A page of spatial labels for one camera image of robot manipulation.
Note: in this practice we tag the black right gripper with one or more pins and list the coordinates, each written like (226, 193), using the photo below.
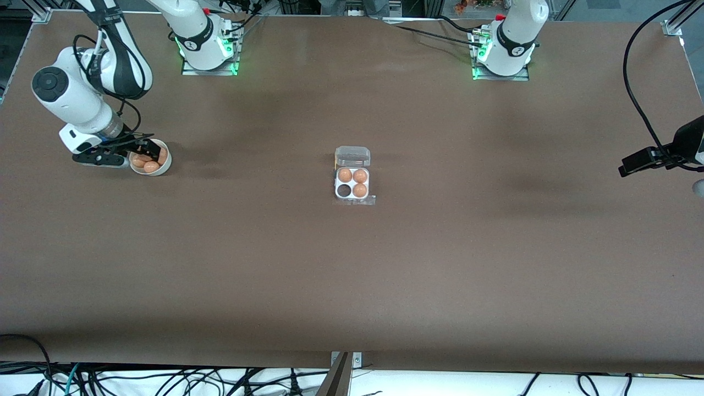
(133, 144)

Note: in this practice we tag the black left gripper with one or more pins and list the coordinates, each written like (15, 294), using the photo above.
(683, 144)

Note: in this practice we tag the clear plastic egg box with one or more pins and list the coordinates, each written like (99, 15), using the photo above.
(352, 157)

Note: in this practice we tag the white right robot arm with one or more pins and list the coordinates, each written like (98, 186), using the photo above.
(71, 99)

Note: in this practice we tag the white round bowl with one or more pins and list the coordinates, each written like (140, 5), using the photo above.
(165, 168)

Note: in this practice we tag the clear tape strip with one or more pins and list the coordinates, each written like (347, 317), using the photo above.
(371, 201)

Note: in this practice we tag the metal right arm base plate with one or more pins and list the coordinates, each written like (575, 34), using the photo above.
(209, 71)

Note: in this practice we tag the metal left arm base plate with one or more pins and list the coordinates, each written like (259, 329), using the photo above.
(500, 78)

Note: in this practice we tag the dark camera mount pole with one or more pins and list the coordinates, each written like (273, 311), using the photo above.
(336, 379)

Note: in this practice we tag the small metal bracket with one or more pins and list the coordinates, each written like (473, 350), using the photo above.
(357, 360)

